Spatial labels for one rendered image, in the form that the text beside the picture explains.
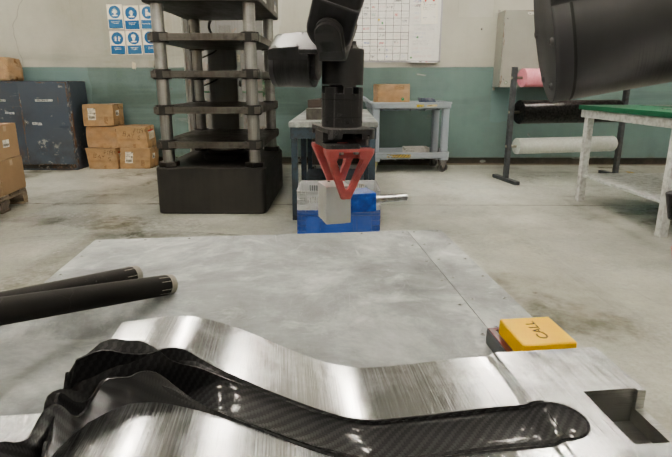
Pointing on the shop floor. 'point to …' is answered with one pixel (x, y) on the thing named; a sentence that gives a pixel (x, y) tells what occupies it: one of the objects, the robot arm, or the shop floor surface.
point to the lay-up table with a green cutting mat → (649, 184)
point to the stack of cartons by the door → (117, 139)
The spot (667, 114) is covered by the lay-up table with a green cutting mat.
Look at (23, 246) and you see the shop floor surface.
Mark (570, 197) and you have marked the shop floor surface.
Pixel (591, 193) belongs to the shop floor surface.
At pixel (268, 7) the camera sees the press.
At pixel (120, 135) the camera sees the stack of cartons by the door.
